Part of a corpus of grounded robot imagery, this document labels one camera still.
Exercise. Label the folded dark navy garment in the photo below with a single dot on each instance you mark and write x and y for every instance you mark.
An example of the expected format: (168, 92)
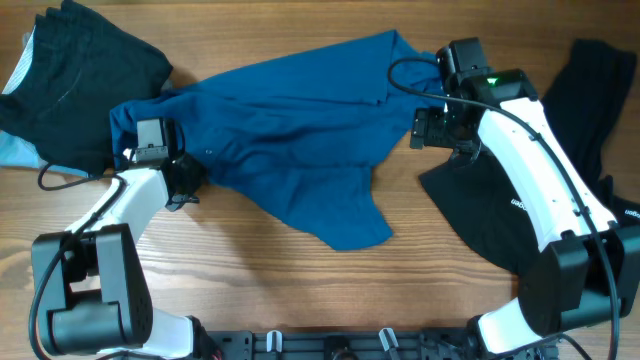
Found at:
(82, 67)

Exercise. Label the folded light blue garment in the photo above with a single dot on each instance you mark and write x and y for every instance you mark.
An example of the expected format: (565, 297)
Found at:
(15, 151)

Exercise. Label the black garment with white logo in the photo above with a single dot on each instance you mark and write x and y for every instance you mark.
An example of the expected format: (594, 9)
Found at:
(582, 106)

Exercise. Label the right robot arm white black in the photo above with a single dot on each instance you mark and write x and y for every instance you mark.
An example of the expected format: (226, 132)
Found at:
(587, 268)

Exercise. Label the blue polo shirt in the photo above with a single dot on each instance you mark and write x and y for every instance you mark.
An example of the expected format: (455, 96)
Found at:
(301, 135)

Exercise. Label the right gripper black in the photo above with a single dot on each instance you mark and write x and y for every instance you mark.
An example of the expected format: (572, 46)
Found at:
(420, 130)

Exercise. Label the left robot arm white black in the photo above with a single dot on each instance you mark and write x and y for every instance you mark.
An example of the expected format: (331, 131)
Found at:
(91, 296)

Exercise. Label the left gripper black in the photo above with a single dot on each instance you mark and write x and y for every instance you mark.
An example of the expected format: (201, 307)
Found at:
(185, 198)

